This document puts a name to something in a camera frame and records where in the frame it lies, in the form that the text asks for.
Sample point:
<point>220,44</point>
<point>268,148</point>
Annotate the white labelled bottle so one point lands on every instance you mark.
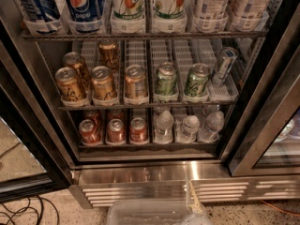
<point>210,15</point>
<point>244,15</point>

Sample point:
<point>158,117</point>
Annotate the gold can rear centre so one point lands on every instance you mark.
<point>110,53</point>

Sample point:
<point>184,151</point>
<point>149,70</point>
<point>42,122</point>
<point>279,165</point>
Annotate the white labelled bottle right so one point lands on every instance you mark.
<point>244,15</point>

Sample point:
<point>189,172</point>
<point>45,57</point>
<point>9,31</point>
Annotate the steel fridge base grille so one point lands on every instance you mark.
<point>104,186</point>

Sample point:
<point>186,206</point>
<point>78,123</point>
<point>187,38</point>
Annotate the green can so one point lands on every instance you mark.
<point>197,78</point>
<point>166,79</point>

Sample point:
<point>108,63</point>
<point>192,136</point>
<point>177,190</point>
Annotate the slim silver can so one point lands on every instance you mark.
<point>223,65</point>

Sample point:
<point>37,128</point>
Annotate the red can rear left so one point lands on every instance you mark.
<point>93,115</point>

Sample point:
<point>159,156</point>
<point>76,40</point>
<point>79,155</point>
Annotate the rear water bottle right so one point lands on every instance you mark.
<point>207,109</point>

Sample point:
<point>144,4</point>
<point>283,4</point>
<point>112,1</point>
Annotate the gold can column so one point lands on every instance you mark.
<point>103,83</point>
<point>136,86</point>

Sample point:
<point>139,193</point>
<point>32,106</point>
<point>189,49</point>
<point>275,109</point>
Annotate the green can right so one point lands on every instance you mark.
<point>197,78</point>

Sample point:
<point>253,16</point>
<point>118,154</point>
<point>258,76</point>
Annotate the red can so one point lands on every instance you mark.
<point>116,114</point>
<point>89,131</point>
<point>93,115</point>
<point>116,131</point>
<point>137,130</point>

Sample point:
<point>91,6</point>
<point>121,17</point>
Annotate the white labelled bottle left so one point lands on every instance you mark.
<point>210,15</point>

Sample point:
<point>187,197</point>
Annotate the left glass fridge door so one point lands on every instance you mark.
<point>13,111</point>

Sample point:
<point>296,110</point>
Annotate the green can left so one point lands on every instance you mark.
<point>166,79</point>

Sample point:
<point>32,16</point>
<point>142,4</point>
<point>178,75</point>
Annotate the red can rear middle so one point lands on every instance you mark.
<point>116,114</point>

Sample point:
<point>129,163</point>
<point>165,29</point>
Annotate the blue pepsi bottle far left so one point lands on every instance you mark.
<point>44,13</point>

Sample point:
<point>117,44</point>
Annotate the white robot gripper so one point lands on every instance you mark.
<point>195,201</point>

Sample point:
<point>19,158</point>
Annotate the right glass fridge door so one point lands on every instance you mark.
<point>258,153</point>

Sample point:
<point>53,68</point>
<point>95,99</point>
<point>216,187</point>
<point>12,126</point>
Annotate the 7up zero bottle left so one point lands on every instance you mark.
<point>127,16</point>

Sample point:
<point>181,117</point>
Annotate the gold can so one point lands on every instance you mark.
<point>76,61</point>
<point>69,84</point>
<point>110,53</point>

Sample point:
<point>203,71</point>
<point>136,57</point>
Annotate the gold can front left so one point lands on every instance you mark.
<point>69,84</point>

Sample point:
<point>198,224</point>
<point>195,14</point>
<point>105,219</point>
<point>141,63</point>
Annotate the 7up zero bottle right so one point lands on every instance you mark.
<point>169,16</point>

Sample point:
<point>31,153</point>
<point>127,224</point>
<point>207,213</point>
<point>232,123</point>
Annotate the blue pepsi bottle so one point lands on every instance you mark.
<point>85,14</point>
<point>44,13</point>

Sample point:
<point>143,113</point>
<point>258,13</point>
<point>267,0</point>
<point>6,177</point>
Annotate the gold can back left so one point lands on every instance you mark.
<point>76,61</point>

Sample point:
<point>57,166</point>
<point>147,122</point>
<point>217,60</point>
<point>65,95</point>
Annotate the red can front left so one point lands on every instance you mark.
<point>89,131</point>

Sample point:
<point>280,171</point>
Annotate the clear plastic bin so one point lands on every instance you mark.
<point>147,212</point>

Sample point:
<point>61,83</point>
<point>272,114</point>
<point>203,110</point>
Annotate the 7up zero bottle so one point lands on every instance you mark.
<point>127,16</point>
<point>169,16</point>

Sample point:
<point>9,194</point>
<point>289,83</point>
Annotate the glass fridge door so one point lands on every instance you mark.
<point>13,111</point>
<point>258,153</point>

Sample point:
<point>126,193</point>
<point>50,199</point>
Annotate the clear water bottle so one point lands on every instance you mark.
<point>187,129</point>
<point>213,124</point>
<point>163,124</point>

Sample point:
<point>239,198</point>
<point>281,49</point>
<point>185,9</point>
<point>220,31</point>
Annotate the red can front right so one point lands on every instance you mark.
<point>137,130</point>

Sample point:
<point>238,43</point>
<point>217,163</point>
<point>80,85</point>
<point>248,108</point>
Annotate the red can front middle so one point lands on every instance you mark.
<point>116,131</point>

